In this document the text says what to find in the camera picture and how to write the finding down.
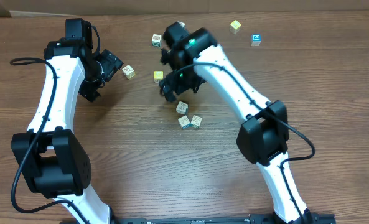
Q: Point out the white block top centre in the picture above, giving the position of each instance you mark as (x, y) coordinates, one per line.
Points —
(181, 24)

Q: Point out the bee block blue side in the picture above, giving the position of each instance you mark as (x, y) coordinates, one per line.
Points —
(184, 122)

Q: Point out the elephant block green side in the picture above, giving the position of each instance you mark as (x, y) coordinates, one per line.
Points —
(196, 121)

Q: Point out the cardboard backdrop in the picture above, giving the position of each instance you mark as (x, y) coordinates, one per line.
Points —
(10, 8)

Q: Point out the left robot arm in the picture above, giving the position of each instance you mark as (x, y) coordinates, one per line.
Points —
(50, 158)

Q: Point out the white block blue side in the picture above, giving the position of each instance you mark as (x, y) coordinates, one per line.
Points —
(182, 108)

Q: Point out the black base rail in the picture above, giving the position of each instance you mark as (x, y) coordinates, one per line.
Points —
(313, 218)

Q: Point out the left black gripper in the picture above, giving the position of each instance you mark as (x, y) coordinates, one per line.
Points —
(100, 76)

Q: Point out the blue top block far right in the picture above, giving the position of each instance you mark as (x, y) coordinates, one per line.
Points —
(255, 40)

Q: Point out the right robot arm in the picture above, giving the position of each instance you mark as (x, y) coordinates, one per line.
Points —
(197, 58)

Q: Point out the white block yellow side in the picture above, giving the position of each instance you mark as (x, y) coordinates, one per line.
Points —
(128, 71)

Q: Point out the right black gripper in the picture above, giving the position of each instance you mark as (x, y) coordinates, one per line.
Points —
(174, 84)

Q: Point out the pineapple block green side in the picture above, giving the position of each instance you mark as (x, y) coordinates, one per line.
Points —
(156, 40)

